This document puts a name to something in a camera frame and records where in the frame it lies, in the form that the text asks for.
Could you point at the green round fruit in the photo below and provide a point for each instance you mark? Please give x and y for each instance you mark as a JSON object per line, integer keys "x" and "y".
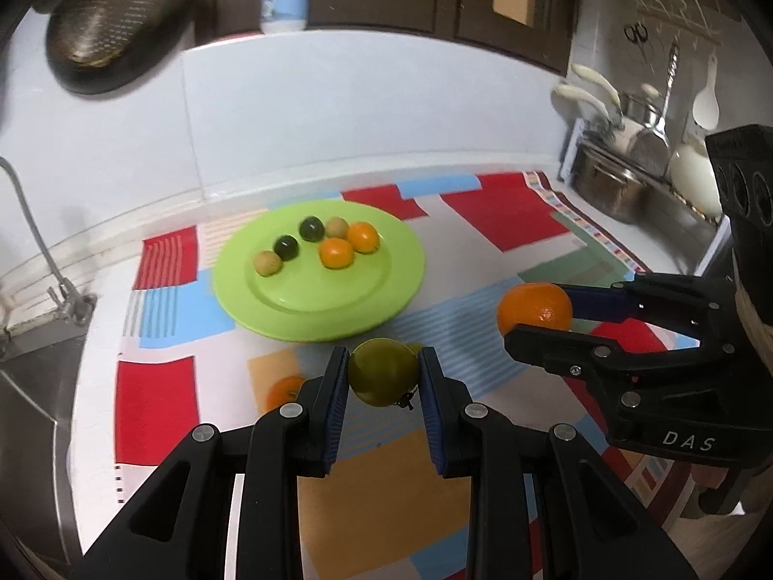
{"x": 385, "y": 374}
{"x": 415, "y": 348}

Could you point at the black scissors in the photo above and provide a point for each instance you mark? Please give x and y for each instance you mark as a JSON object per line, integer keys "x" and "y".
{"x": 635, "y": 33}

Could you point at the lidded steel pot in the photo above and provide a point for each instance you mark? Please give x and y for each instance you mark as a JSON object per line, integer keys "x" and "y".
{"x": 643, "y": 106}

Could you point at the tan round fruit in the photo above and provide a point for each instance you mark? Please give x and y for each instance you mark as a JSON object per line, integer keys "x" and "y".
{"x": 267, "y": 264}
{"x": 336, "y": 228}

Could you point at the metal dish rack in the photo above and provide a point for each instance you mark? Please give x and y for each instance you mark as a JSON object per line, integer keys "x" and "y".
{"x": 676, "y": 208}

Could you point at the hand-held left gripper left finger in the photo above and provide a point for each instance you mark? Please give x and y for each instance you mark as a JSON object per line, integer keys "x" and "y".
{"x": 335, "y": 411}

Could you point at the white ceramic jug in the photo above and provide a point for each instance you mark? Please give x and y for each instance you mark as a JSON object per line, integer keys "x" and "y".
{"x": 694, "y": 175}

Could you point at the black frying pan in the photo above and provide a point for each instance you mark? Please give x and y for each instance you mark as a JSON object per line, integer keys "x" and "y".
{"x": 108, "y": 18}

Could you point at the orange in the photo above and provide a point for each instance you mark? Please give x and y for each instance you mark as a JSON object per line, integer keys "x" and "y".
{"x": 363, "y": 237}
{"x": 284, "y": 394}
{"x": 535, "y": 309}
{"x": 336, "y": 252}

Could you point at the metal spatula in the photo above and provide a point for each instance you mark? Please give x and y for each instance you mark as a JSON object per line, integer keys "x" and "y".
{"x": 652, "y": 142}

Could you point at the person's right hand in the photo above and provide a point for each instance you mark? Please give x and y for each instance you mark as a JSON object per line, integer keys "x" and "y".
{"x": 755, "y": 314}

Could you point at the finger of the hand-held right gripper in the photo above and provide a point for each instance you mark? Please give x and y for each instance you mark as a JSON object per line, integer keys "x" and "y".
{"x": 555, "y": 347}
{"x": 598, "y": 303}

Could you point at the white rice paddle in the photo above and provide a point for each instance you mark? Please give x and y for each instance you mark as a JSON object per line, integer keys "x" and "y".
{"x": 706, "y": 106}

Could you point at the stainless steel pot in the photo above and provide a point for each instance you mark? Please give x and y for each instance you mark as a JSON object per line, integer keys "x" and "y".
{"x": 610, "y": 187}

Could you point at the dark round fruit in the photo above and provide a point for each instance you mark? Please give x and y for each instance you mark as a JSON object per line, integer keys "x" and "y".
{"x": 311, "y": 229}
{"x": 285, "y": 247}

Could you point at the thin curved faucet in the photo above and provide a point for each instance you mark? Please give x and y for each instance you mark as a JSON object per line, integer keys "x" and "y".
{"x": 36, "y": 241}

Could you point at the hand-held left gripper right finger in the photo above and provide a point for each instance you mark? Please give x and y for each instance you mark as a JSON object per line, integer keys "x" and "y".
{"x": 432, "y": 411}

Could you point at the colourful patterned table mat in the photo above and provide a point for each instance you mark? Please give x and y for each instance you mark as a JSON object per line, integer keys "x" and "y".
{"x": 157, "y": 411}

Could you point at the stainless steel sink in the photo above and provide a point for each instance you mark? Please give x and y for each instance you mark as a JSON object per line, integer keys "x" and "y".
{"x": 30, "y": 386}

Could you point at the green plate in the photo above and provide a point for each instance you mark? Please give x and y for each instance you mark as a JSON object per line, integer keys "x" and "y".
{"x": 314, "y": 299}

